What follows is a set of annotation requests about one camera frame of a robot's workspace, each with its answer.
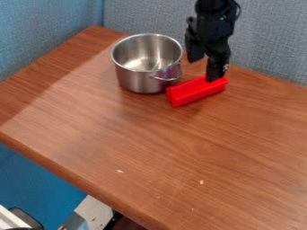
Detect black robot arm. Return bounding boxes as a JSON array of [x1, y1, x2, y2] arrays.
[[185, 0, 242, 83]]

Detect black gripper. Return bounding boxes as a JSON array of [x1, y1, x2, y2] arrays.
[[185, 13, 237, 83]]

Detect grey white box under table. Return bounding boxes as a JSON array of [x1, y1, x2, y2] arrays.
[[58, 196, 114, 230]]

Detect metal pot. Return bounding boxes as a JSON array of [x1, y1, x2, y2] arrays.
[[111, 33, 183, 93]]

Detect red plastic block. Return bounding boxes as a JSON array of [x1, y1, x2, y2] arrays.
[[167, 75, 230, 108]]

